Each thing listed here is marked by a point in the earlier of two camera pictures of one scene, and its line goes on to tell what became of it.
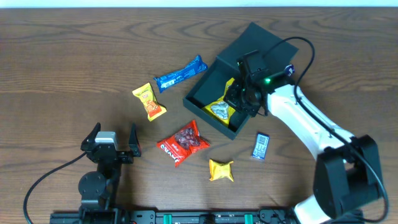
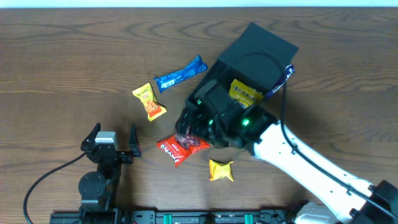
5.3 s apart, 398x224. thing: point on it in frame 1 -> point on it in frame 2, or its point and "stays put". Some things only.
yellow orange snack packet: [153, 108] stays put
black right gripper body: [239, 96] -> [204, 128]
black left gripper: [123, 156] stays put
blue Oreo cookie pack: [169, 79] stays put
